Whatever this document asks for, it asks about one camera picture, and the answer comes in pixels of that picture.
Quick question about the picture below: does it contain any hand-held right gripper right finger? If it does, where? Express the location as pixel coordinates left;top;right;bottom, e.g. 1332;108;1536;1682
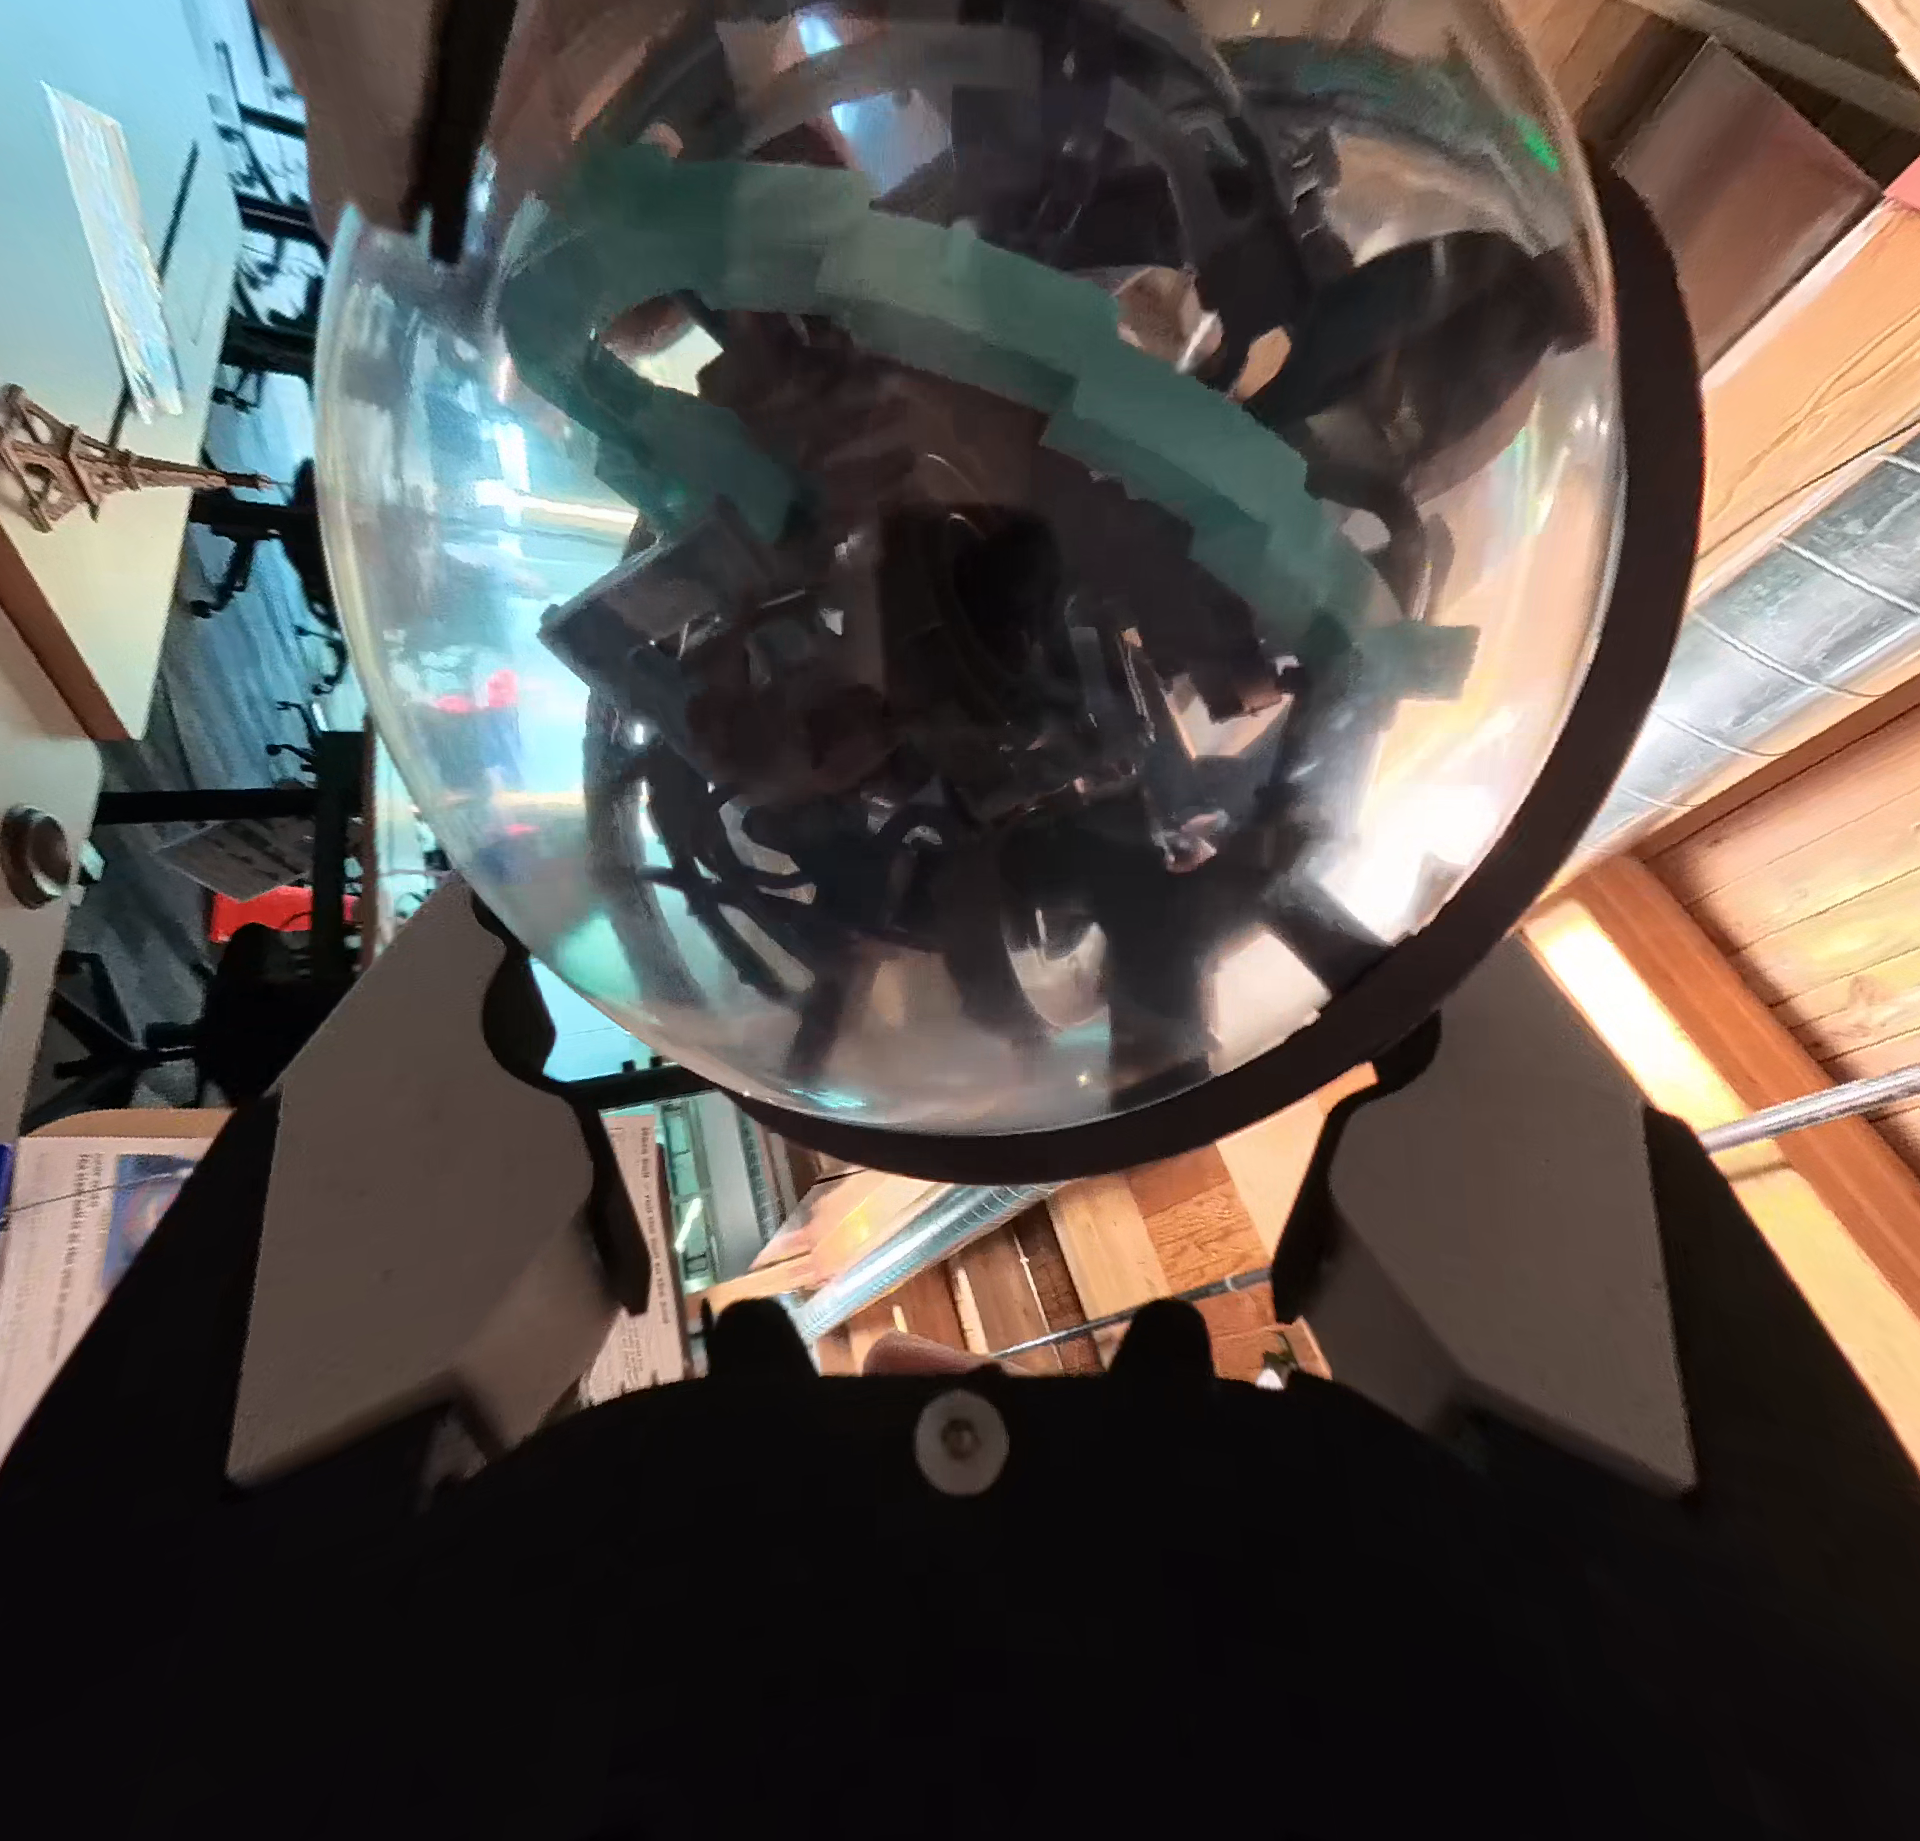
1273;972;1702;1493

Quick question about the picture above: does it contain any clear plastic maze ball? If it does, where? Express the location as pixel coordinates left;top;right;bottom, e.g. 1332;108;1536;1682
309;0;1706;1180

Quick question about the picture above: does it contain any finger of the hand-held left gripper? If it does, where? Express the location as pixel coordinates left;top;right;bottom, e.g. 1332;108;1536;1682
216;0;533;264

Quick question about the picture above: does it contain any grey sprinkler pipe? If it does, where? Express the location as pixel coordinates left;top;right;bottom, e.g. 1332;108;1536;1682
1708;1067;1920;1163

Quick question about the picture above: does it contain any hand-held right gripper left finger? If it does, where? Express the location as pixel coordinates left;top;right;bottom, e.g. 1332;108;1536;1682
227;881;653;1485

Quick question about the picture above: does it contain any grey metal panel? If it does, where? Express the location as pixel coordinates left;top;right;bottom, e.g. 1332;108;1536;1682
1613;42;1882;364

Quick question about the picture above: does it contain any orange chair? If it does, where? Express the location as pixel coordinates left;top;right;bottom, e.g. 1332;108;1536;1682
209;881;365;945

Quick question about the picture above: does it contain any framed black white tag sign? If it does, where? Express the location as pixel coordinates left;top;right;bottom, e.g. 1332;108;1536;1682
579;1106;706;1406

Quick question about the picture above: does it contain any small tower model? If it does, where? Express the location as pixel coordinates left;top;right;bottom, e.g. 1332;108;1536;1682
0;386;279;532

